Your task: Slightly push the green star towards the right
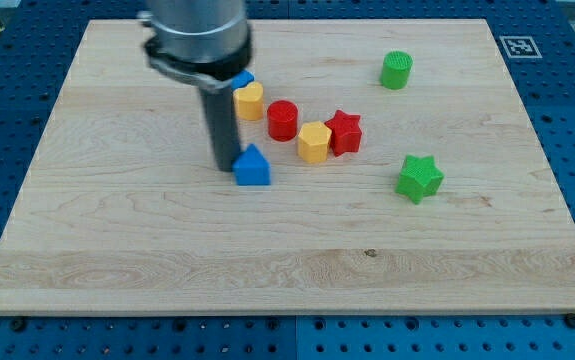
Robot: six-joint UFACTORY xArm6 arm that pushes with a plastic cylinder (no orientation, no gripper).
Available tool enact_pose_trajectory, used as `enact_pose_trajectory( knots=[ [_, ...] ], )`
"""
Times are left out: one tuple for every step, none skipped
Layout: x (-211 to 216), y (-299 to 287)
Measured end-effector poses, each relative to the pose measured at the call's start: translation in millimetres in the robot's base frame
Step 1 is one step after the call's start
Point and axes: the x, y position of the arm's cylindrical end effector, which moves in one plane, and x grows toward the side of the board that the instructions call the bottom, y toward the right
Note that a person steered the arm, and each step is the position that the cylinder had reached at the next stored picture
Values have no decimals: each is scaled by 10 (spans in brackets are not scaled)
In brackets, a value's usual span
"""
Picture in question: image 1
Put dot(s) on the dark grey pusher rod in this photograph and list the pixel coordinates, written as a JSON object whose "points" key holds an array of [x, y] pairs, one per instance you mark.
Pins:
{"points": [[219, 112]]}

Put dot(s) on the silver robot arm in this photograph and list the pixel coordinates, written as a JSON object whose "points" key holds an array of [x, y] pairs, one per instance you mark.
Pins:
{"points": [[203, 43]]}

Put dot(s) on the red star block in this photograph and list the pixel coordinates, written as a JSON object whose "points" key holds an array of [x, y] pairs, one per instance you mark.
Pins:
{"points": [[346, 133]]}

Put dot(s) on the green star block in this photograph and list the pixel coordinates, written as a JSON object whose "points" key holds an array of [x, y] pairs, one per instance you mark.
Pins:
{"points": [[419, 178]]}

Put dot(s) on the yellow heart block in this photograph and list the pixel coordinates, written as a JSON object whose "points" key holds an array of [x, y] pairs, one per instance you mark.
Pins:
{"points": [[249, 101]]}

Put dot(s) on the blue block behind rod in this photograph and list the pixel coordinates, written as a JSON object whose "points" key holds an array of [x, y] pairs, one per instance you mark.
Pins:
{"points": [[242, 79]]}

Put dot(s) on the red cylinder block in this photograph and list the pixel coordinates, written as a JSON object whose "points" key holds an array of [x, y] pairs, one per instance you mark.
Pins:
{"points": [[282, 120]]}

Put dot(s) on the blue triangle block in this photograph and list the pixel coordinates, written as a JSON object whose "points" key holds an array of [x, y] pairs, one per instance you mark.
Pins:
{"points": [[251, 168]]}

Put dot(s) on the yellow hexagon block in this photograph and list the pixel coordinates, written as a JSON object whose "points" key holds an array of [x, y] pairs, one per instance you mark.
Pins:
{"points": [[313, 142]]}

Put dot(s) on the wooden board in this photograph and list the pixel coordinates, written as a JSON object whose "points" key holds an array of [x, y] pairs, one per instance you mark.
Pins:
{"points": [[123, 212]]}

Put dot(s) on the green cylinder block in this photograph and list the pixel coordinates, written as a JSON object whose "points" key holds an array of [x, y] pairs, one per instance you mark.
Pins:
{"points": [[396, 69]]}

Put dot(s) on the white fiducial marker tag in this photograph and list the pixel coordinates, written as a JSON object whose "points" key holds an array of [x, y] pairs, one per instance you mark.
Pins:
{"points": [[520, 47]]}

